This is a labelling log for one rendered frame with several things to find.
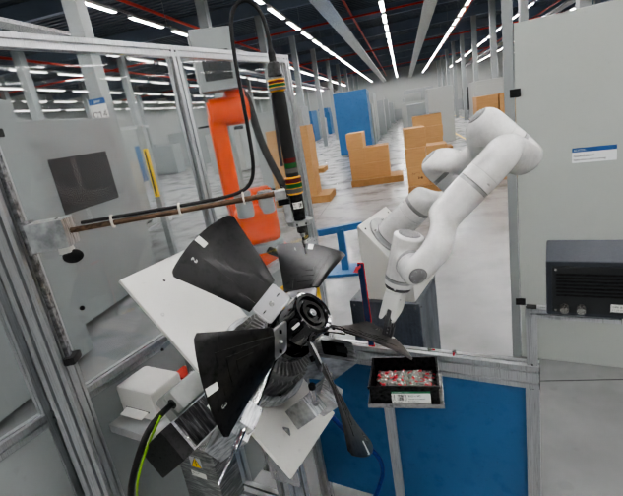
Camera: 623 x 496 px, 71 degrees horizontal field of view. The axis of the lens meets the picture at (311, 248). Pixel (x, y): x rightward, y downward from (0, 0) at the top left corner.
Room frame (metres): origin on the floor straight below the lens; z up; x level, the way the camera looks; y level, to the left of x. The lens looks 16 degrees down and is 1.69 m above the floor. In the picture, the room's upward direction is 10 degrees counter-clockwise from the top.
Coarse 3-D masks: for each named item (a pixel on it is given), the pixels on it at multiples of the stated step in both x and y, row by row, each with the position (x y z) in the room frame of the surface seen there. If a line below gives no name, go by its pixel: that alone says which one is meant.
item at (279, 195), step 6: (276, 192) 1.11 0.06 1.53; (282, 192) 1.12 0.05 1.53; (276, 198) 1.11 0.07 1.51; (282, 198) 1.12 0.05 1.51; (282, 204) 1.11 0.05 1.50; (288, 204) 1.11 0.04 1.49; (288, 210) 1.12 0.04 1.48; (288, 216) 1.12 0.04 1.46; (288, 222) 1.12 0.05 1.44; (294, 222) 1.10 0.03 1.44; (300, 222) 1.10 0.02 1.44; (306, 222) 1.10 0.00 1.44; (312, 222) 1.12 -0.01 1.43
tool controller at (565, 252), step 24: (552, 240) 1.17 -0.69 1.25; (576, 240) 1.13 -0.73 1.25; (600, 240) 1.10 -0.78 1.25; (552, 264) 1.08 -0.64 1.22; (576, 264) 1.05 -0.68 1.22; (600, 264) 1.03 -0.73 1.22; (552, 288) 1.10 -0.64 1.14; (576, 288) 1.07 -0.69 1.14; (600, 288) 1.04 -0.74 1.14; (552, 312) 1.12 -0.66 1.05; (576, 312) 1.09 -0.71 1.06; (600, 312) 1.06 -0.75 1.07
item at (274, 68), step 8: (272, 56) 1.12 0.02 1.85; (272, 64) 1.12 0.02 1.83; (272, 72) 1.12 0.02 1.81; (280, 72) 1.12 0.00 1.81; (296, 200) 1.12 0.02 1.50; (296, 208) 1.12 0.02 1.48; (304, 208) 1.13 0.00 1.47; (296, 216) 1.12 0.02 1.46; (304, 216) 1.13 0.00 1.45; (304, 232) 1.13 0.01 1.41
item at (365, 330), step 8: (336, 328) 1.11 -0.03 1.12; (344, 328) 1.12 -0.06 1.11; (352, 328) 1.17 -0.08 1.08; (360, 328) 1.19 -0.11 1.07; (368, 328) 1.22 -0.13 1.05; (360, 336) 1.07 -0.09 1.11; (368, 336) 1.10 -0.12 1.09; (376, 336) 1.13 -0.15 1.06; (384, 336) 1.17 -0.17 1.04; (384, 344) 1.08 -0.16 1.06; (392, 344) 1.11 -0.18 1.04; (400, 344) 1.15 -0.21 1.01; (400, 352) 1.08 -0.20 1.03
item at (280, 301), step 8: (272, 288) 1.07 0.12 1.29; (264, 296) 1.06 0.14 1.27; (272, 296) 1.06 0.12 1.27; (280, 296) 1.07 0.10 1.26; (288, 296) 1.07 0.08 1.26; (256, 304) 1.05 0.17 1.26; (264, 304) 1.06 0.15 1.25; (280, 304) 1.06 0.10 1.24; (256, 312) 1.05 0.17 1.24; (272, 312) 1.05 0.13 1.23; (272, 320) 1.04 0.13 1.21
